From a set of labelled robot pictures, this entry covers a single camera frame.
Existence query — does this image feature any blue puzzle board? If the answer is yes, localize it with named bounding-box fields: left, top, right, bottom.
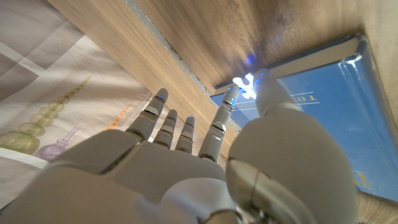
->
left=210, top=33, right=398, bottom=203

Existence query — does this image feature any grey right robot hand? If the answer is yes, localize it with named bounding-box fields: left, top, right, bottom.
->
left=0, top=67, right=360, bottom=224

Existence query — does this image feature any printed bookshelf backdrop cloth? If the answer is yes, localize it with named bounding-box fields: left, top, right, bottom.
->
left=0, top=0, right=153, bottom=209

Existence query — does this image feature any white puzzle piece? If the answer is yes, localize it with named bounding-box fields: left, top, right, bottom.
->
left=232, top=72, right=259, bottom=100

